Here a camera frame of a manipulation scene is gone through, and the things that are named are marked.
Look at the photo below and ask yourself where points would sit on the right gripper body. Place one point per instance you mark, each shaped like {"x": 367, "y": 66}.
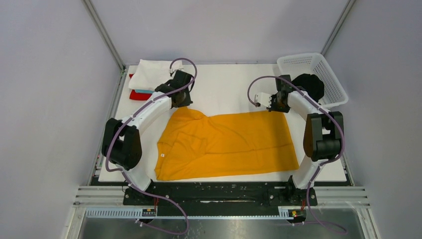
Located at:
{"x": 278, "y": 105}

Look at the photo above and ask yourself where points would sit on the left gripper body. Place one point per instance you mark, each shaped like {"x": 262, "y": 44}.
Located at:
{"x": 186, "y": 99}

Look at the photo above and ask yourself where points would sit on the yellow t shirt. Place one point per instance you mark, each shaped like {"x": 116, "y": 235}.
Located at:
{"x": 194, "y": 145}

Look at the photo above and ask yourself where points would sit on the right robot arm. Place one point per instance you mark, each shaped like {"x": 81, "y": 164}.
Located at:
{"x": 323, "y": 136}

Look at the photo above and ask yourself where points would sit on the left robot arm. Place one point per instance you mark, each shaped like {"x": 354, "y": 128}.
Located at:
{"x": 121, "y": 144}

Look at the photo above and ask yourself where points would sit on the black t shirt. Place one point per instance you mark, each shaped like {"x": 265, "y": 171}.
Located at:
{"x": 311, "y": 84}

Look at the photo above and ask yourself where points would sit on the white folded t shirt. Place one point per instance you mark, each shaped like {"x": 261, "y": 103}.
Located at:
{"x": 157, "y": 72}

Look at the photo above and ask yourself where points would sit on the blue folded t shirt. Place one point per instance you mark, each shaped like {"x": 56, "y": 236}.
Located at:
{"x": 144, "y": 91}

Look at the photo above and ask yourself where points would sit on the red folded t shirt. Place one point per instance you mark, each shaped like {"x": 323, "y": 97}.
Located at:
{"x": 137, "y": 82}

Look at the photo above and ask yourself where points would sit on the white plastic basket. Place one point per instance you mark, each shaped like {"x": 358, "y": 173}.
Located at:
{"x": 315, "y": 64}

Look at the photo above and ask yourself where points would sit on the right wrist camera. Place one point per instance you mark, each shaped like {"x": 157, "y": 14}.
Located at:
{"x": 262, "y": 99}

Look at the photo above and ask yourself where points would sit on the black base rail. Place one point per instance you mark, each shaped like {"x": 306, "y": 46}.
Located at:
{"x": 209, "y": 199}

